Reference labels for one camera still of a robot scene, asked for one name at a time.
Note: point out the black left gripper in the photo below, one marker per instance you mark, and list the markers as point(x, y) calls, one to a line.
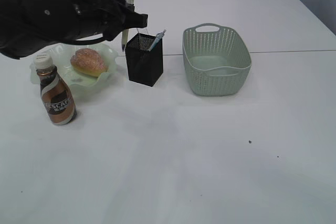
point(73, 22)

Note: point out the blue grey grip pen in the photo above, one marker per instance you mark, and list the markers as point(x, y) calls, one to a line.
point(157, 39)

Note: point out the golden bread roll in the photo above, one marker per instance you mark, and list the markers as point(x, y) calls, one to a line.
point(89, 62)

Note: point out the brown Nescafe coffee bottle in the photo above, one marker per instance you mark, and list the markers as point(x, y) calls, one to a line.
point(54, 92)

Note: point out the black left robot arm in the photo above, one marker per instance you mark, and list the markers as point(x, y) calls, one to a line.
point(8, 46)

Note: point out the black mesh pen holder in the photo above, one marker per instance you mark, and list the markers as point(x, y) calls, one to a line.
point(144, 66)

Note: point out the pale green wavy plate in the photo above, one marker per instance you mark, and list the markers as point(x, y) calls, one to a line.
point(75, 80)

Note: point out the green plastic woven basket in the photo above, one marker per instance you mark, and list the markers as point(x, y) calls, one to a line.
point(216, 59)

